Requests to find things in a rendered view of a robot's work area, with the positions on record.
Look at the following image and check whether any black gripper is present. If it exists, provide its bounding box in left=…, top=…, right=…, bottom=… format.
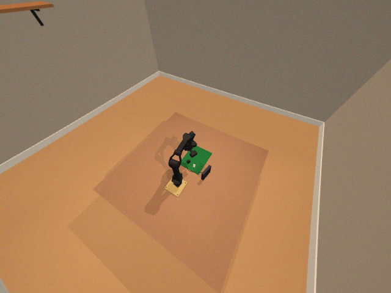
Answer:
left=184, top=144, right=197, bottom=157

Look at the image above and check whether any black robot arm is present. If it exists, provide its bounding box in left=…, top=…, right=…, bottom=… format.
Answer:
left=168, top=131, right=197, bottom=187

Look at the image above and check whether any green circuit board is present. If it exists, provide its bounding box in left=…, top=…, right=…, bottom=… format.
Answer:
left=180, top=146, right=212, bottom=175

